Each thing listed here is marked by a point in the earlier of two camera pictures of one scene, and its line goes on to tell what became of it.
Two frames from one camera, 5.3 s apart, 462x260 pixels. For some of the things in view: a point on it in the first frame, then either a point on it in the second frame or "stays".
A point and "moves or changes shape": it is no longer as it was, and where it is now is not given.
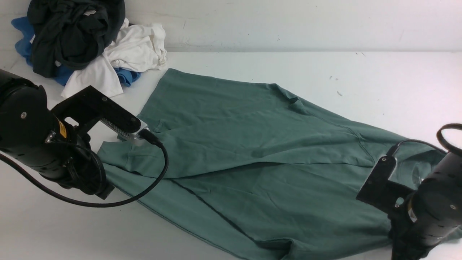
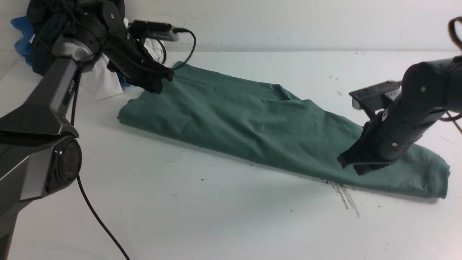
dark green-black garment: (71, 34) stays
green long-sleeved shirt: (255, 172) moves or changes shape
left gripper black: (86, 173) -> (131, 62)
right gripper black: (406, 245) -> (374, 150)
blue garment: (24, 46) stays
